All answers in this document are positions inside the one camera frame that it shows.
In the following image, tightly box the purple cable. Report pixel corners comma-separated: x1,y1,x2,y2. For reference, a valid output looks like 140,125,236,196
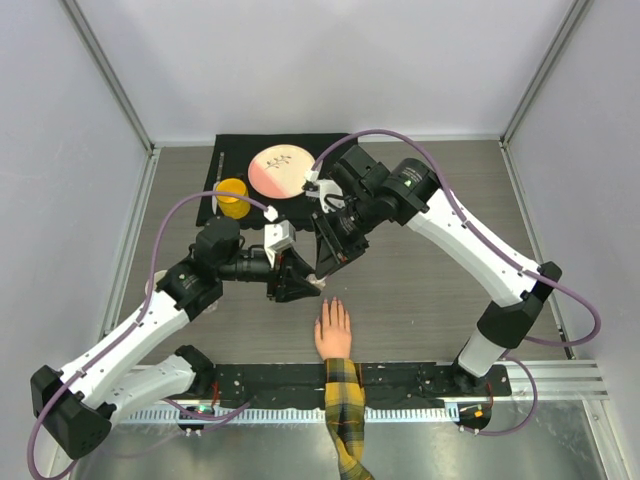
312,129,601,436
27,193,274,479

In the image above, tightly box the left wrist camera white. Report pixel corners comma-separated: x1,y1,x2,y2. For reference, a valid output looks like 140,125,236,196
263,205,296,268

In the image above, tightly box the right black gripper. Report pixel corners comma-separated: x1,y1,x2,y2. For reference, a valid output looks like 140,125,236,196
310,193,381,280

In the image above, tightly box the pink cream plate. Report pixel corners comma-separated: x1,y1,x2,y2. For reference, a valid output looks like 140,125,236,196
248,144,314,200

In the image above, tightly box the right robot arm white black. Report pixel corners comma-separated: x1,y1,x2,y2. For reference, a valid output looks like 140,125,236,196
304,146,562,395

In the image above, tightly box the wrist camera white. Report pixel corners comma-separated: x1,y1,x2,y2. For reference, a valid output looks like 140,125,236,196
263,205,296,268
303,169,345,213

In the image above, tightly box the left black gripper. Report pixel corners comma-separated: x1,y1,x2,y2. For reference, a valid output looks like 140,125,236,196
217,246,321,302

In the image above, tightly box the glitter nail polish bottle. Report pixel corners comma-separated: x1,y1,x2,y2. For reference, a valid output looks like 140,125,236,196
307,274,326,291

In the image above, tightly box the silver knife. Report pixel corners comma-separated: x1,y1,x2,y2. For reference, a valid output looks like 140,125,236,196
215,152,225,184

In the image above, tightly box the yellow plaid sleeve forearm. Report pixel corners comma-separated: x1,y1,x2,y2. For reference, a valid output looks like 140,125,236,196
324,359,374,480

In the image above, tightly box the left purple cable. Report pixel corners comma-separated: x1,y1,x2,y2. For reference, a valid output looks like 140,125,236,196
27,193,274,479

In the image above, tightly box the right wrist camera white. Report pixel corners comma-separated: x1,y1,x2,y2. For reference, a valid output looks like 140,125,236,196
303,169,345,213

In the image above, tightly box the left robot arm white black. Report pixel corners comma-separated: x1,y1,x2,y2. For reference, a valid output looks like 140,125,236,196
31,217,324,460

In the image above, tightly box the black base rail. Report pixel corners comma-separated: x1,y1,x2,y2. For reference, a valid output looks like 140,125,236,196
215,362,512,410

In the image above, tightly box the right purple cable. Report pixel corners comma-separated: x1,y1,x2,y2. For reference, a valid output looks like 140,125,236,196
312,129,601,436

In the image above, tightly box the mannequin hand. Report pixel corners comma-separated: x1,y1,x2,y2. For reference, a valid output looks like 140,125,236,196
314,297,352,360

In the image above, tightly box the yellow mug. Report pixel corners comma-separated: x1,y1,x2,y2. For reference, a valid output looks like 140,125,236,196
215,178,251,220

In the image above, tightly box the black cloth placemat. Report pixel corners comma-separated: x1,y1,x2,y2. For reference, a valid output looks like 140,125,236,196
204,133,346,231

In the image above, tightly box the white cable duct strip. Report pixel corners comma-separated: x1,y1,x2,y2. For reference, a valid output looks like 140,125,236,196
123,403,459,424

